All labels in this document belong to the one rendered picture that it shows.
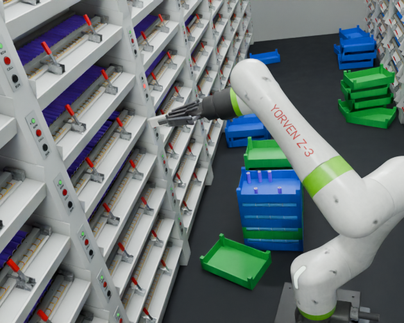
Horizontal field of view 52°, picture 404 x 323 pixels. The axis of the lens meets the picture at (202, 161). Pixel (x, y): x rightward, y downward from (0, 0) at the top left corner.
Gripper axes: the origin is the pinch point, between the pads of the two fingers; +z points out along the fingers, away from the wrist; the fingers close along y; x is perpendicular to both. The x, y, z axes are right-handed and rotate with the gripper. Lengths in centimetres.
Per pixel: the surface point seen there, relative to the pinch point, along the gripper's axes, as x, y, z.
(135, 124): -9.8, 23.8, 22.3
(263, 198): -72, 42, -11
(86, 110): 11.0, -2.4, 20.9
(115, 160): -9.8, -1.8, 21.3
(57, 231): -6.7, -39.4, 23.3
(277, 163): -74, 72, -16
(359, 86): -95, 179, -67
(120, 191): -25.7, 2.2, 29.4
